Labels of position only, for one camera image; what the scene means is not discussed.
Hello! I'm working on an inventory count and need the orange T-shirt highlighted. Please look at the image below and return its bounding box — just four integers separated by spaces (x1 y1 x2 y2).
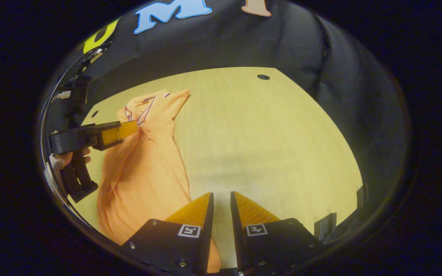
97 89 222 274

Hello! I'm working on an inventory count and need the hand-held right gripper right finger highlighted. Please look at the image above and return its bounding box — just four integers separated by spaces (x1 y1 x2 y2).
229 191 323 276

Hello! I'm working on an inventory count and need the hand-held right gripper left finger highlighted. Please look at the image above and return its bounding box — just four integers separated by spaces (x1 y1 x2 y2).
120 192 215 276

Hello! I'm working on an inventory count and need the black cable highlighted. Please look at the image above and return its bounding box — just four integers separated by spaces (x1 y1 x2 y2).
54 41 112 101

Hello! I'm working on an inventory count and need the black backdrop cloth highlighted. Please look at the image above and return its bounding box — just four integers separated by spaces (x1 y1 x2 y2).
39 0 411 246

